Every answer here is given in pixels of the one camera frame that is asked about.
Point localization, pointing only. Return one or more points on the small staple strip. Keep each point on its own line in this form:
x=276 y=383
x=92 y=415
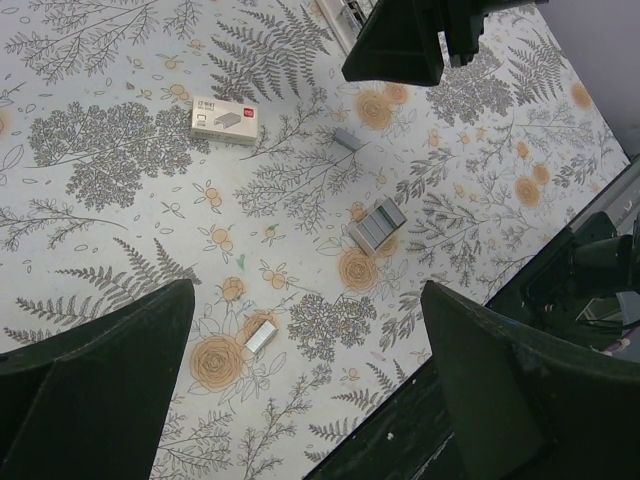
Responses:
x=346 y=139

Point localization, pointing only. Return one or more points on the small staple box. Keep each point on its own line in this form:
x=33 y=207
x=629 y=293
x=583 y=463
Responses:
x=224 y=121

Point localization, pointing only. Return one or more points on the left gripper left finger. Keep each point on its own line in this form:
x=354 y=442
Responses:
x=90 y=403

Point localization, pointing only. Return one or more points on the floral table mat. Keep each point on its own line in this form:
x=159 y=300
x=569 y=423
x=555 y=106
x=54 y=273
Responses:
x=106 y=196

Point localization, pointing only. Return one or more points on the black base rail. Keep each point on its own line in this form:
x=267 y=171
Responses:
x=583 y=288

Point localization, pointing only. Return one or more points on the grey staple strips block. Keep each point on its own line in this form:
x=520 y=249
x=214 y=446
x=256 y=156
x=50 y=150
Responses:
x=377 y=226

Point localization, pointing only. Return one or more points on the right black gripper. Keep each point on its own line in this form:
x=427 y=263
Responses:
x=400 y=39

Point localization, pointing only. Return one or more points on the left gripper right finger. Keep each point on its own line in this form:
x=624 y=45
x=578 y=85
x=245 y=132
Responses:
x=524 y=404

